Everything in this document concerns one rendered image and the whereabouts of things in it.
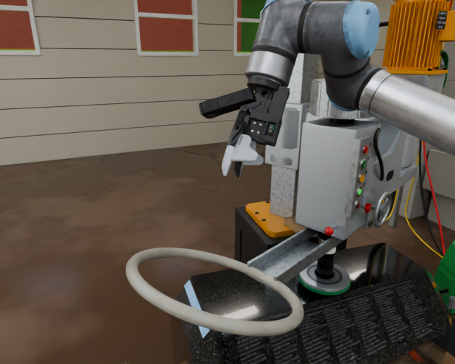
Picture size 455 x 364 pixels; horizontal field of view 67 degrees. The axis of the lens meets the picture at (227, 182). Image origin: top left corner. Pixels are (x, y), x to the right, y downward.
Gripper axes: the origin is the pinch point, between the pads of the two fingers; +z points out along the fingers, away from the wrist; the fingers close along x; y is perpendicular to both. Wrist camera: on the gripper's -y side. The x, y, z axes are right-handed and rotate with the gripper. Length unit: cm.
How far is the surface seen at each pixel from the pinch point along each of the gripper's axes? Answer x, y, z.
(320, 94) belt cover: 52, 13, -34
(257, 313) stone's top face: 65, 14, 51
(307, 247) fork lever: 68, 25, 20
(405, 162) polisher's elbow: 117, 63, -28
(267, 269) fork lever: 50, 13, 29
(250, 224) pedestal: 165, -8, 34
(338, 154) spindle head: 57, 25, -16
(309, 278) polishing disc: 82, 30, 35
